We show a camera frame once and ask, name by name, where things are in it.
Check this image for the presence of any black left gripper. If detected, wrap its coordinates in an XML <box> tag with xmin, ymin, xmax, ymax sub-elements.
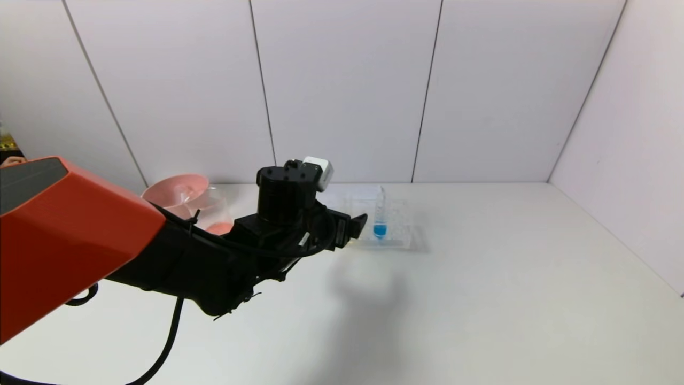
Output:
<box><xmin>316</xmin><ymin>203</ymin><xmax>368</xmax><ymax>251</ymax></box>

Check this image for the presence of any test tube with blue pigment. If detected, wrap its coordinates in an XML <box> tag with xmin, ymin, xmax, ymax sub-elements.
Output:
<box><xmin>372</xmin><ymin>185</ymin><xmax>393</xmax><ymax>240</ymax></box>

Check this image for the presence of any clear acrylic test tube rack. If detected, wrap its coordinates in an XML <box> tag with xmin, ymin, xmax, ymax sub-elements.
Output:
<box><xmin>320</xmin><ymin>187</ymin><xmax>414</xmax><ymax>251</ymax></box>

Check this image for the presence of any clear glass beaker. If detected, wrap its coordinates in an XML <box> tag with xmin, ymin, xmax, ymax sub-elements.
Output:
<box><xmin>184</xmin><ymin>186</ymin><xmax>235</xmax><ymax>236</ymax></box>

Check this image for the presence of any white paper sheet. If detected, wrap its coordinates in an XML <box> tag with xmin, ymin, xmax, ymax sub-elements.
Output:
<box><xmin>320</xmin><ymin>184</ymin><xmax>386</xmax><ymax>208</ymax></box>

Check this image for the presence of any pink plastic bowl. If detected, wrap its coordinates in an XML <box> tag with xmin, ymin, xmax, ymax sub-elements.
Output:
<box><xmin>142</xmin><ymin>173</ymin><xmax>211</xmax><ymax>221</ymax></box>

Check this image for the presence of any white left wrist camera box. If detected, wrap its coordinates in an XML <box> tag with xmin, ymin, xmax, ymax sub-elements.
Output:
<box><xmin>301</xmin><ymin>156</ymin><xmax>335</xmax><ymax>193</ymax></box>

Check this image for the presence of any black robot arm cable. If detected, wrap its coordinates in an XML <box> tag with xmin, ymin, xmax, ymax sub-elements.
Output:
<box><xmin>0</xmin><ymin>210</ymin><xmax>338</xmax><ymax>385</ymax></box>

